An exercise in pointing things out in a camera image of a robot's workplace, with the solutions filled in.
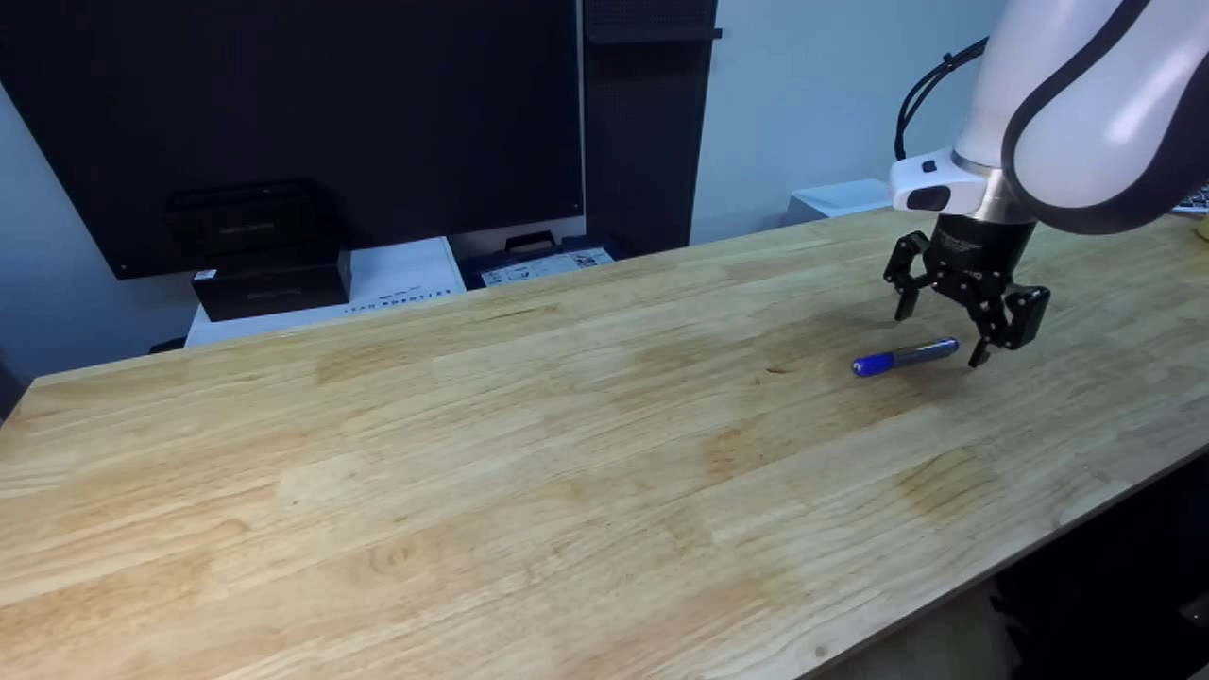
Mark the large black monitor screen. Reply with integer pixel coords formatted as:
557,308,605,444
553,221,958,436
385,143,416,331
0,0,590,285

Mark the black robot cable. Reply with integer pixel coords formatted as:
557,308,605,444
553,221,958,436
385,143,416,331
894,34,993,163

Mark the blue silver marker pen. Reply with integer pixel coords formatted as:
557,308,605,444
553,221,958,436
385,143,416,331
846,331,965,383

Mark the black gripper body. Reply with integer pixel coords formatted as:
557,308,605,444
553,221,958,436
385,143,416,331
924,211,1040,309

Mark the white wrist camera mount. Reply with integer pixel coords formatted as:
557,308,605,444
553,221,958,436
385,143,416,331
890,146,993,221

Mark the dark tall cabinet panel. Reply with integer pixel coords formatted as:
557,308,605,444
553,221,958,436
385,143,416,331
580,0,727,261

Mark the black case with white label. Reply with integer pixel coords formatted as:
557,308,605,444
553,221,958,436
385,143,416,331
457,227,620,292

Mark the small white flat box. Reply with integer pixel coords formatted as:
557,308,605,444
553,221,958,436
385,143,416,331
786,174,899,227

